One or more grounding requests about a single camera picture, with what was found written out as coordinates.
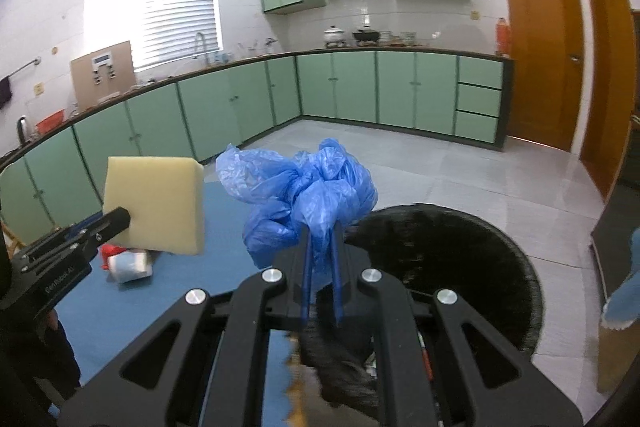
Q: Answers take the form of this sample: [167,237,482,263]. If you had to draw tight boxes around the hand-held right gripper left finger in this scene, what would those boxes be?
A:
[57,226,314,427]

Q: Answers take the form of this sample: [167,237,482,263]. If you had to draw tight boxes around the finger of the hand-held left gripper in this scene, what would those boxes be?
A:
[65,206,133,259]
[22,213,104,258]

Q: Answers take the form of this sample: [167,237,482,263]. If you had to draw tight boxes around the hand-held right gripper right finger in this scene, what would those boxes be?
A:
[330,222,584,427]

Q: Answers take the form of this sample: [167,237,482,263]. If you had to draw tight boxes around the red plastic bag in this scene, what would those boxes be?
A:
[99,244,126,271]

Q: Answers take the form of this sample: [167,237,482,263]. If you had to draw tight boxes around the blue white milk carton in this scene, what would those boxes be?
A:
[107,249,154,284]

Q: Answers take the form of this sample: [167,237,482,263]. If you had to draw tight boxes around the yellow foam block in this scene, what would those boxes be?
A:
[101,156,207,256]

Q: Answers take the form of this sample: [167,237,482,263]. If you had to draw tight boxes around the blue plastic bag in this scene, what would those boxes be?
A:
[215,138,379,270]

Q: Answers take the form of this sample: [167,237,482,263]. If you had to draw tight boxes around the black bag-lined trash bin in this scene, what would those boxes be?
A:
[299,203,545,408]

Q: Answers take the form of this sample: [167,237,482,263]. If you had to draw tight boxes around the wooden chair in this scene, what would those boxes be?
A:
[0,219,23,258]

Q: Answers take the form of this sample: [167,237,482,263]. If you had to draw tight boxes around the blue mat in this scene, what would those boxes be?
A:
[47,179,305,427]

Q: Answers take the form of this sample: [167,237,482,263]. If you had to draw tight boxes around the red basin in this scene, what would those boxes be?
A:
[36,111,66,132]

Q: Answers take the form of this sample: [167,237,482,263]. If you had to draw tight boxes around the white device on panel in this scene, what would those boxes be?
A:
[91,53,117,83]

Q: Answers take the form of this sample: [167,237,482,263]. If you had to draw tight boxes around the green base cabinets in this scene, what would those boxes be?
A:
[0,47,515,248]

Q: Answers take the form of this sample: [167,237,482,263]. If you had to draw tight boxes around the white window blind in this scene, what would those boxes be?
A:
[85,0,223,72]

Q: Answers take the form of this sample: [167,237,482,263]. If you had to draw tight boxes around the black wok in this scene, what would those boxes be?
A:
[352,26,384,46]

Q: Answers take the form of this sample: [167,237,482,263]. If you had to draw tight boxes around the blue cloth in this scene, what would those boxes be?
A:
[601,227,640,331]

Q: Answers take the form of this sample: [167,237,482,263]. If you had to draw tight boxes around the cardboard box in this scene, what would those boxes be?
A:
[596,322,640,394]

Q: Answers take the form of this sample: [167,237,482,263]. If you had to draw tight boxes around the red thermos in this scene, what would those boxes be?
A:
[495,18,511,57]

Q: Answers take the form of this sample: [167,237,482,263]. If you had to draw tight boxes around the metal towel rail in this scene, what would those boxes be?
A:
[0,57,41,82]

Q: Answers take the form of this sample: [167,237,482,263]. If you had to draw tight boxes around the wooden door with handle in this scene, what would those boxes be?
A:
[497,0,586,152]

